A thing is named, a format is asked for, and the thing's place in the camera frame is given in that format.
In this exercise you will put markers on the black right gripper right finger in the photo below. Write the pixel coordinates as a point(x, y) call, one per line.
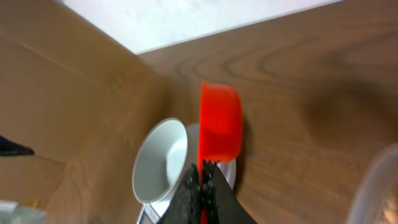
point(219, 202)

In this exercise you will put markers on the pale grey bowl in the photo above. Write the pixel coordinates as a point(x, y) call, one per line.
point(160, 163)

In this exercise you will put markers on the brown cardboard box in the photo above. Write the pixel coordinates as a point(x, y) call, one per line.
point(83, 104)

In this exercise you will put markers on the red measuring scoop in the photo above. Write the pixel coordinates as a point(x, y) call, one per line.
point(221, 126)

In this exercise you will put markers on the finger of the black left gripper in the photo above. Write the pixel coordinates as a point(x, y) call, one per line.
point(10, 148)

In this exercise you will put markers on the white digital kitchen scale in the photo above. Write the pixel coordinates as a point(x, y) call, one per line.
point(152, 212)

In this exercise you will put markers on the clear plastic container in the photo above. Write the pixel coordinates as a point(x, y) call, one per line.
point(378, 182)

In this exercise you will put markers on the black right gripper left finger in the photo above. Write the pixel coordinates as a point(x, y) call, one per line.
point(185, 207)

